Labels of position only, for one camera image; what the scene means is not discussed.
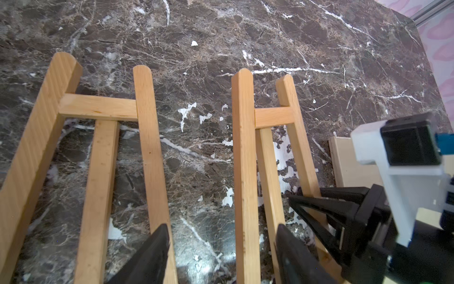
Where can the wooden easel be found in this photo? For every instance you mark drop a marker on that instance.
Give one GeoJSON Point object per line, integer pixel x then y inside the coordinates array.
{"type": "Point", "coordinates": [58, 100]}
{"type": "Point", "coordinates": [255, 166]}

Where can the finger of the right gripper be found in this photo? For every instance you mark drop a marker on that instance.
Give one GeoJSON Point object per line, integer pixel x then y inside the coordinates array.
{"type": "Point", "coordinates": [317, 211]}
{"type": "Point", "coordinates": [351, 194]}

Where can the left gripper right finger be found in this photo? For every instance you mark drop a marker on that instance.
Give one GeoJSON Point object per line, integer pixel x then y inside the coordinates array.
{"type": "Point", "coordinates": [296, 263]}

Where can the plywood board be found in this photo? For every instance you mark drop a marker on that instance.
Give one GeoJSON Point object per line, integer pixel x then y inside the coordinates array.
{"type": "Point", "coordinates": [350, 173]}

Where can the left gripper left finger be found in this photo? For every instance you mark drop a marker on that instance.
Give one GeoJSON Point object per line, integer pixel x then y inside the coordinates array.
{"type": "Point", "coordinates": [148, 264]}

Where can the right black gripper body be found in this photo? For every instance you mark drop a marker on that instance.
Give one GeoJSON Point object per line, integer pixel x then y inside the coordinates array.
{"type": "Point", "coordinates": [428, 259]}

